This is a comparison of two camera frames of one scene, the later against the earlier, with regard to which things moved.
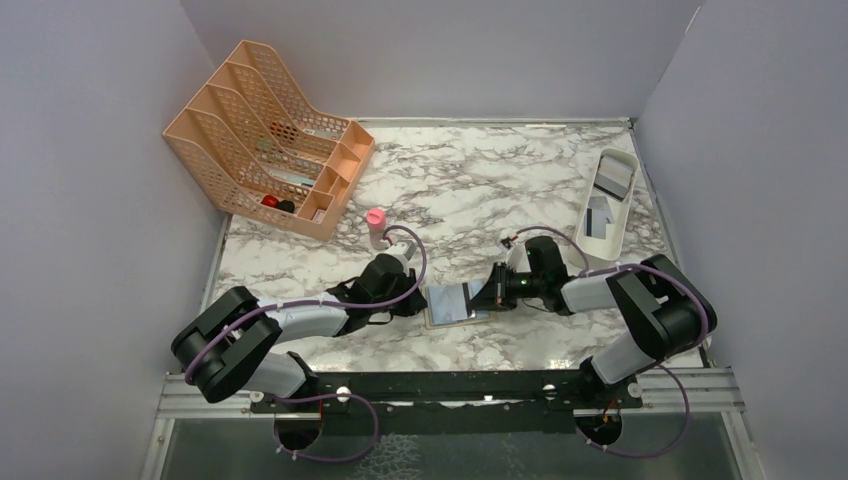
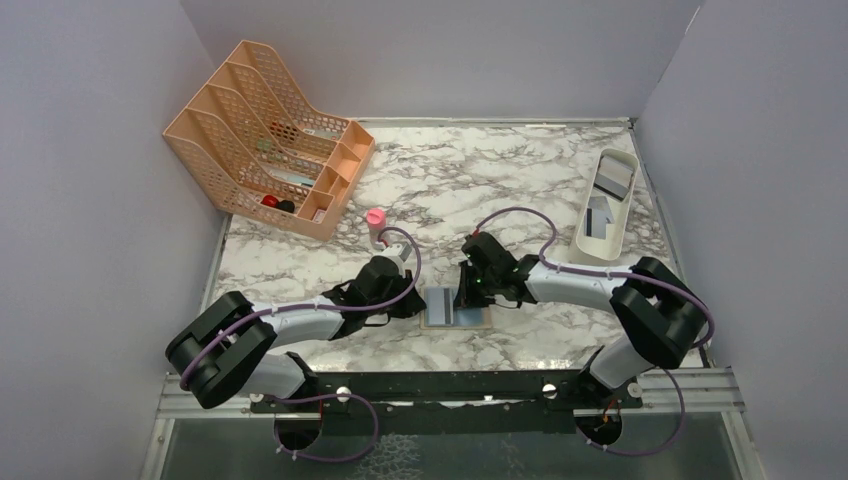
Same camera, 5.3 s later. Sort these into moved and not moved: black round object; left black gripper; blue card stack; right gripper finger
Moved: right gripper finger
Not moved: left black gripper; black round object; blue card stack
